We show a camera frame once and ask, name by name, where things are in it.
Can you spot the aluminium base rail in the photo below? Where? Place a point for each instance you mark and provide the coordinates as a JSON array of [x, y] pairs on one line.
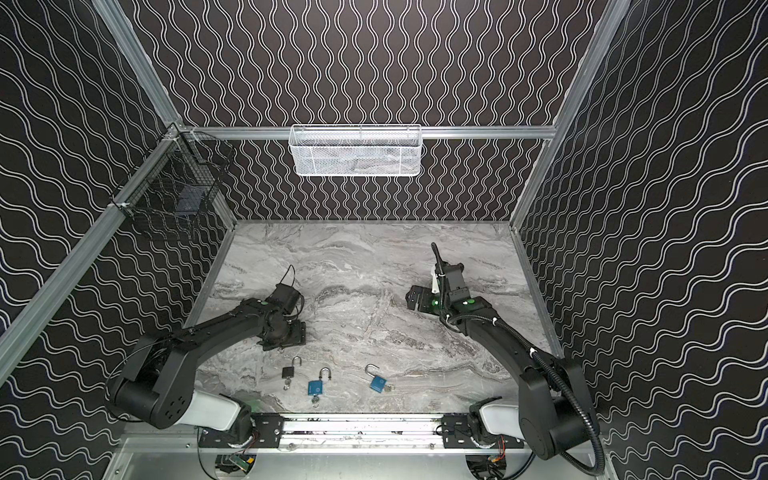
[[317, 433]]

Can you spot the blue padlock right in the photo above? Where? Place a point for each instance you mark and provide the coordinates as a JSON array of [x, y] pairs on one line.
[[377, 383]]

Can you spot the blue padlock middle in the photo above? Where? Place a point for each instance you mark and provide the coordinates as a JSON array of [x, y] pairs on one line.
[[315, 387]]

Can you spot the white wire mesh basket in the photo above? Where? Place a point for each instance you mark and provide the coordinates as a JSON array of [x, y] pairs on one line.
[[356, 150]]

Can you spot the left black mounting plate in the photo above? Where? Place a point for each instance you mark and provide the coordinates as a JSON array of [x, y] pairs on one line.
[[240, 433]]

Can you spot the black wire mesh basket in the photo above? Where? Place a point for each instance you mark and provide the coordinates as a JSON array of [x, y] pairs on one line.
[[180, 200]]

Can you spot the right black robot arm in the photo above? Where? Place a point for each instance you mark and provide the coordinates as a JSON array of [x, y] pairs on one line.
[[554, 413]]

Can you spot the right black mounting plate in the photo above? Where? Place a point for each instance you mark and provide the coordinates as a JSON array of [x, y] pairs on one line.
[[464, 431]]

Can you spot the black padlock with key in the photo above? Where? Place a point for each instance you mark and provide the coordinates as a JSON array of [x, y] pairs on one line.
[[288, 372]]

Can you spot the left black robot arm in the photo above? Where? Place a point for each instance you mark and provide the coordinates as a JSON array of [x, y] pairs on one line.
[[156, 382]]

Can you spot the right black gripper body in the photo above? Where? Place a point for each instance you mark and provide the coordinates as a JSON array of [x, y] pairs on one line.
[[447, 275]]

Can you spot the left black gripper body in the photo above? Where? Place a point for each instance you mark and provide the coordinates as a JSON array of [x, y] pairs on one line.
[[287, 335]]

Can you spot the blue padlock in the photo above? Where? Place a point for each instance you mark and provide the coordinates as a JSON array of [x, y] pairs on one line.
[[315, 387], [377, 383]]

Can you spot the black mounting plate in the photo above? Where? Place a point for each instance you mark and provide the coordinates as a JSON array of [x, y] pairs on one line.
[[240, 433], [464, 431]]

